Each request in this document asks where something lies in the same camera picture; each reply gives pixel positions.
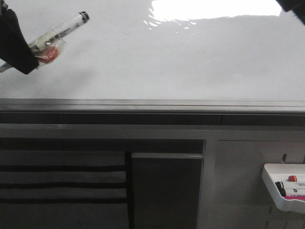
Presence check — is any pink eraser in tray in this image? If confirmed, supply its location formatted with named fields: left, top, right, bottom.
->
left=284, top=196, right=305, bottom=201

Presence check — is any dark grey cabinet panel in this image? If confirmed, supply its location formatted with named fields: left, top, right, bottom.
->
left=132, top=153, right=203, bottom=229

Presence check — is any black capped marker in tray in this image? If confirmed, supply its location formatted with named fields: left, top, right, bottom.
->
left=274, top=181, right=305, bottom=197

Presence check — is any red capped marker in tray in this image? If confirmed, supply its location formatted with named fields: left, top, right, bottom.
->
left=288, top=175, right=305, bottom=183

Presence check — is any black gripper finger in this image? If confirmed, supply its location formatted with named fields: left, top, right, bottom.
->
left=276, top=0, right=305, bottom=24
left=0, top=0, right=39, bottom=74

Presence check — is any white whiteboard with aluminium frame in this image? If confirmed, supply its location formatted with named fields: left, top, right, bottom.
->
left=0, top=0, right=305, bottom=113

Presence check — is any white plastic marker tray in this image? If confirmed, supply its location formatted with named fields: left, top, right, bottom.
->
left=262, top=163, right=305, bottom=214

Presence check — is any white black whiteboard marker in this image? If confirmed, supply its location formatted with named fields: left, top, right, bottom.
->
left=0, top=10, right=91, bottom=73

